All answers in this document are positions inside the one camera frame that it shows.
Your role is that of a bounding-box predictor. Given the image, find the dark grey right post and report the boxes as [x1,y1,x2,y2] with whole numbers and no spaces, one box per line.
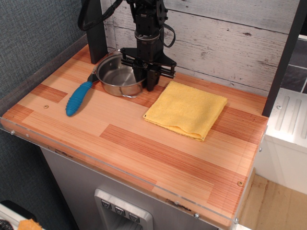
[262,0,307,117]

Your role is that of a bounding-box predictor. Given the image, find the orange and black object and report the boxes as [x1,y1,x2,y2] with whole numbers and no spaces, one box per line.
[0,218,43,230]

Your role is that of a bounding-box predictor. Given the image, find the black braided cable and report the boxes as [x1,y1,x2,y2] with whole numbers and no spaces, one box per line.
[77,0,125,31]

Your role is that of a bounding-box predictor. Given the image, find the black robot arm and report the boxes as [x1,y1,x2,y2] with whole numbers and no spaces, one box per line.
[120,0,177,91]

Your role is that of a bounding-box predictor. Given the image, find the grey toy fridge cabinet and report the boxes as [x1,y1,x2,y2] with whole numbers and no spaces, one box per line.
[42,149,216,230]

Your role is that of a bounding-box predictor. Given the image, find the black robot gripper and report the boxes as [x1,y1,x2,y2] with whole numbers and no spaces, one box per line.
[120,37,177,92]

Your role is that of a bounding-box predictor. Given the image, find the dark grey post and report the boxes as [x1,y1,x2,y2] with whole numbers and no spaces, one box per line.
[84,0,108,64]
[262,0,307,117]

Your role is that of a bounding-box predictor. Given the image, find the white toy sink unit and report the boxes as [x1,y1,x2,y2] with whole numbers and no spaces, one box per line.
[253,34,307,195]

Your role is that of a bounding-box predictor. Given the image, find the clear acrylic edge guard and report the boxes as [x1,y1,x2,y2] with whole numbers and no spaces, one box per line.
[1,113,267,230]

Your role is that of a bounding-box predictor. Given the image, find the silver dispenser panel with buttons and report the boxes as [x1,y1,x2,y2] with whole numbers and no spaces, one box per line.
[94,189,154,230]

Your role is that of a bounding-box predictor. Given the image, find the yellow rag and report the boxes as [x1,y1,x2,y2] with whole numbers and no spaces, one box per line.
[143,81,227,141]

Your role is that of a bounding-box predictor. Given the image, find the blue handled metal fork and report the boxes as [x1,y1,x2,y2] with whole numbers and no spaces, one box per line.
[66,66,98,116]

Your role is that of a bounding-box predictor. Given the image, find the dark grey left post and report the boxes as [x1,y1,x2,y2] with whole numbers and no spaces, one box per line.
[84,0,108,64]

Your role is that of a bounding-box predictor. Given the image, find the silver steel pan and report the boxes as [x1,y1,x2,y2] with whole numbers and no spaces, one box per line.
[96,50,143,98]

